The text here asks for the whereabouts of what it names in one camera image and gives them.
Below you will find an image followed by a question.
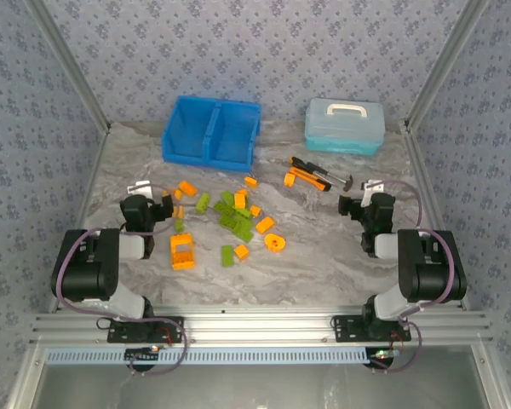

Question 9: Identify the black controller board with LED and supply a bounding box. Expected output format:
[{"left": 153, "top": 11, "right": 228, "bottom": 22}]
[
  {"left": 365, "top": 346, "right": 404, "bottom": 369},
  {"left": 123, "top": 345, "right": 161, "bottom": 365}
]

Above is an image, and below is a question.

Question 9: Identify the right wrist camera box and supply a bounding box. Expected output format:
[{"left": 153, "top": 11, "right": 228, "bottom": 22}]
[{"left": 361, "top": 179, "right": 387, "bottom": 198}]

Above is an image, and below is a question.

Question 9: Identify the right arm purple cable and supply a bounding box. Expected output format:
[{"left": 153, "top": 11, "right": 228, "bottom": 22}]
[{"left": 369, "top": 178, "right": 457, "bottom": 374}]

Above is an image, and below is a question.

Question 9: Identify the aluminium frame post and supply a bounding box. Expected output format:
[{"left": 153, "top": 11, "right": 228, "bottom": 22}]
[
  {"left": 24, "top": 0, "right": 112, "bottom": 131},
  {"left": 403, "top": 0, "right": 493, "bottom": 129}
]

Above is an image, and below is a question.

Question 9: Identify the small black hammer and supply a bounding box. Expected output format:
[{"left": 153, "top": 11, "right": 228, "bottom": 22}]
[{"left": 323, "top": 170, "right": 355, "bottom": 191}]

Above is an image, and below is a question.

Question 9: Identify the aluminium side rail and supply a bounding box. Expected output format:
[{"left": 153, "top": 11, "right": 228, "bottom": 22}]
[
  {"left": 402, "top": 123, "right": 472, "bottom": 310},
  {"left": 49, "top": 122, "right": 112, "bottom": 313}
]

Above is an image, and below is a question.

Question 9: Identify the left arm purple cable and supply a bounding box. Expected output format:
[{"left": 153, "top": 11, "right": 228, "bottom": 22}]
[{"left": 54, "top": 182, "right": 190, "bottom": 377}]

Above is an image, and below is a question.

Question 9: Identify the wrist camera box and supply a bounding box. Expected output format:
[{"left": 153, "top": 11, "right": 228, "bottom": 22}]
[
  {"left": 127, "top": 181, "right": 152, "bottom": 198},
  {"left": 361, "top": 179, "right": 387, "bottom": 198}
]

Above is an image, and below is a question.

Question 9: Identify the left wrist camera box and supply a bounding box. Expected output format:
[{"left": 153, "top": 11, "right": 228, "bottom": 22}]
[{"left": 127, "top": 181, "right": 152, "bottom": 198}]

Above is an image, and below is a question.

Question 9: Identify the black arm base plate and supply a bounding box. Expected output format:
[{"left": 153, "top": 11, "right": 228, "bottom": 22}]
[
  {"left": 330, "top": 314, "right": 412, "bottom": 344},
  {"left": 106, "top": 316, "right": 185, "bottom": 344}
]

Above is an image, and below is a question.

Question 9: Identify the translucent storage box white handle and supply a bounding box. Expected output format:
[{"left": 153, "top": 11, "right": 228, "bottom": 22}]
[{"left": 304, "top": 97, "right": 386, "bottom": 158}]

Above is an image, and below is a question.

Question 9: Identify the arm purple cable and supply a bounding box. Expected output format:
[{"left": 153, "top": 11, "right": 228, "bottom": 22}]
[
  {"left": 54, "top": 182, "right": 190, "bottom": 377},
  {"left": 369, "top": 178, "right": 457, "bottom": 374}
]

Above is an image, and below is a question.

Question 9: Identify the rounded orange lego piece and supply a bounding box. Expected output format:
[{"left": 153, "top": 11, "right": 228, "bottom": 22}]
[{"left": 264, "top": 233, "right": 287, "bottom": 255}]

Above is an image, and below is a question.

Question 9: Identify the blue plastic bin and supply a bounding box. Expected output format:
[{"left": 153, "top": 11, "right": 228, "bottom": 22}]
[
  {"left": 204, "top": 100, "right": 263, "bottom": 174},
  {"left": 161, "top": 95, "right": 221, "bottom": 165}
]

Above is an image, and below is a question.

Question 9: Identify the slotted pale cable duct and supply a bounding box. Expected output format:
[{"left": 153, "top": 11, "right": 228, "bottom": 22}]
[{"left": 45, "top": 346, "right": 368, "bottom": 366}]

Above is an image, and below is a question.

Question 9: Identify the aluminium front beam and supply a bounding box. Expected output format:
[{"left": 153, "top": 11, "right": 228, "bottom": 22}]
[{"left": 28, "top": 303, "right": 494, "bottom": 345}]

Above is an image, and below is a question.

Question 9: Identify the orange lego window frame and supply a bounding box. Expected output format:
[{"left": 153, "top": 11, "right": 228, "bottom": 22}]
[{"left": 169, "top": 233, "right": 197, "bottom": 272}]

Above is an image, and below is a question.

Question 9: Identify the orange utility knife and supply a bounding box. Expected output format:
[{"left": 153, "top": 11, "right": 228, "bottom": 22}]
[{"left": 288, "top": 166, "right": 333, "bottom": 192}]

